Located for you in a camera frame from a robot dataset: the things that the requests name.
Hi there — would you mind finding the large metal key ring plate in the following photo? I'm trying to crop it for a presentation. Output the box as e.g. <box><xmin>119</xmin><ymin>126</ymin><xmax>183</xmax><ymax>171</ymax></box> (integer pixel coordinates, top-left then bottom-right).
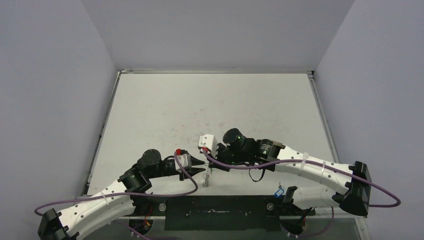
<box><xmin>202</xmin><ymin>164</ymin><xmax>212</xmax><ymax>188</ymax></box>

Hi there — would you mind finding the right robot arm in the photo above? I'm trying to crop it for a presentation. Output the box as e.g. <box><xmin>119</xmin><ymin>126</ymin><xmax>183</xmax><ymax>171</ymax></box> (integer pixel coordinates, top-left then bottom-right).
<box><xmin>198</xmin><ymin>128</ymin><xmax>372</xmax><ymax>217</ymax></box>

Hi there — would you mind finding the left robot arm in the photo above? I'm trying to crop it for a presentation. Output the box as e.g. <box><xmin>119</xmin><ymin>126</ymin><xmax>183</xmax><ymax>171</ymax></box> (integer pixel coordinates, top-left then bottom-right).
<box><xmin>37</xmin><ymin>149</ymin><xmax>205</xmax><ymax>240</ymax></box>

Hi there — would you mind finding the blue tagged key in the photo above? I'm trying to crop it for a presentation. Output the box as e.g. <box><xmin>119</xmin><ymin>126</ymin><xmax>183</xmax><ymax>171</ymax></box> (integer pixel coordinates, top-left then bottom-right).
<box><xmin>274</xmin><ymin>182</ymin><xmax>286</xmax><ymax>198</ymax></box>

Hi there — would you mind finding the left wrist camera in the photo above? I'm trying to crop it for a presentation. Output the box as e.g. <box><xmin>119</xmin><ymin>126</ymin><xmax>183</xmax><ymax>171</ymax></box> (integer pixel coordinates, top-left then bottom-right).
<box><xmin>174</xmin><ymin>148</ymin><xmax>192</xmax><ymax>173</ymax></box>

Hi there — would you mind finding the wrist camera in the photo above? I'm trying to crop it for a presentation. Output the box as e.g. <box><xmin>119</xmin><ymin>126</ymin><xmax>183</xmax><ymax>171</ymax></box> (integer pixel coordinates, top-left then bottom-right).
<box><xmin>174</xmin><ymin>148</ymin><xmax>192</xmax><ymax>173</ymax></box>
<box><xmin>197</xmin><ymin>134</ymin><xmax>219</xmax><ymax>158</ymax></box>

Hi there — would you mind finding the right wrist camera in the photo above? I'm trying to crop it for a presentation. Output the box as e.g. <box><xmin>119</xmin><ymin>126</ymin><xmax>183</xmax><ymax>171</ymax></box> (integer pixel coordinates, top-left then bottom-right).
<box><xmin>197</xmin><ymin>134</ymin><xmax>219</xmax><ymax>158</ymax></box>

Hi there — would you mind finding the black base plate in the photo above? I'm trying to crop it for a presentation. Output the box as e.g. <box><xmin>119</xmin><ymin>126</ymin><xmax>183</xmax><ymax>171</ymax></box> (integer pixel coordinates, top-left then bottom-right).
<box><xmin>126</xmin><ymin>203</ymin><xmax>316</xmax><ymax>233</ymax></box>

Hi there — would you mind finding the aluminium rail front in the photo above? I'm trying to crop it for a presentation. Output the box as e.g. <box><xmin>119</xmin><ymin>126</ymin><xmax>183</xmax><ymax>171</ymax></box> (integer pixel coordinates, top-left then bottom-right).
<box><xmin>67</xmin><ymin>195</ymin><xmax>368</xmax><ymax>220</ymax></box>

